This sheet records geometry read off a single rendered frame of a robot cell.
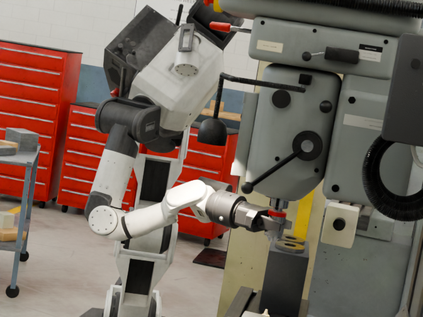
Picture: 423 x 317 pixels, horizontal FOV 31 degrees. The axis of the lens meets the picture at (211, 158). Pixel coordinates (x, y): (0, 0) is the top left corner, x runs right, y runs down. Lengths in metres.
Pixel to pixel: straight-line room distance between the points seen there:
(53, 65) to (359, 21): 5.41
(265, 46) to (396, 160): 0.40
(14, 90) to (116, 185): 5.08
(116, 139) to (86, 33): 9.55
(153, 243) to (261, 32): 0.99
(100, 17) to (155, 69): 9.39
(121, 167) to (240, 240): 1.73
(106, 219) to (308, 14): 0.75
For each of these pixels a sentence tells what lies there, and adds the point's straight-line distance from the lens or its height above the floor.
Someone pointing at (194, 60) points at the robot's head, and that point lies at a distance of 2.07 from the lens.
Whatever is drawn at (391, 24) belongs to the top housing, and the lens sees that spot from 1.76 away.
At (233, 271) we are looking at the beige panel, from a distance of 3.77.
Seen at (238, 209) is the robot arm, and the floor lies 1.26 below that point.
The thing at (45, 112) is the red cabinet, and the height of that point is 0.89.
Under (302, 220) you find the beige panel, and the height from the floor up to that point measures 0.93.
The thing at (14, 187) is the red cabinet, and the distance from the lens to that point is 7.20.
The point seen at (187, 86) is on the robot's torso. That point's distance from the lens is 2.15.
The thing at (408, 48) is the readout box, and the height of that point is 1.70.
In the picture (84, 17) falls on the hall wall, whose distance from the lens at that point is 11.63.
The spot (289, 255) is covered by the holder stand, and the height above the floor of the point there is 1.09.
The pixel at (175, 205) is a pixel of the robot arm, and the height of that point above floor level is 1.23.
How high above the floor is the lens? 1.62
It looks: 8 degrees down
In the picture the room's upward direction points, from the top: 9 degrees clockwise
